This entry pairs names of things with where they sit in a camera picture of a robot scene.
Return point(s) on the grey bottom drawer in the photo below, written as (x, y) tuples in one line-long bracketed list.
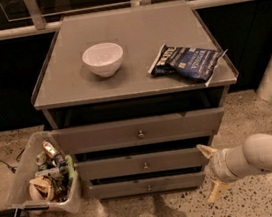
[(146, 186)]

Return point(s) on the white ceramic bowl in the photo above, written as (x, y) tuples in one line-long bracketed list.
[(103, 59)]

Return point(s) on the green packet in bin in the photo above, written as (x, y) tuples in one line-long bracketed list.
[(71, 169)]

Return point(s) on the can in bin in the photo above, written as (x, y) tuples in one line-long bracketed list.
[(49, 149)]

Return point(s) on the blue chip bag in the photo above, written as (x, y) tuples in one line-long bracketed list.
[(195, 64)]

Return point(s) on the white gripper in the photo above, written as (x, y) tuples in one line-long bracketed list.
[(217, 166)]

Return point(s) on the grey drawer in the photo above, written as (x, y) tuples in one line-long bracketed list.
[(141, 164), (146, 186), (140, 131)]

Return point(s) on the grey middle drawer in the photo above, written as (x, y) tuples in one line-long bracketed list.
[(141, 164)]

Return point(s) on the grey top drawer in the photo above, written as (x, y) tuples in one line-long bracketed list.
[(140, 131)]

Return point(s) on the grey drawer cabinet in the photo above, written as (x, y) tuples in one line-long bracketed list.
[(70, 95)]

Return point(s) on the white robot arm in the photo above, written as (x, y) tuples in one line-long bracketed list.
[(253, 157)]

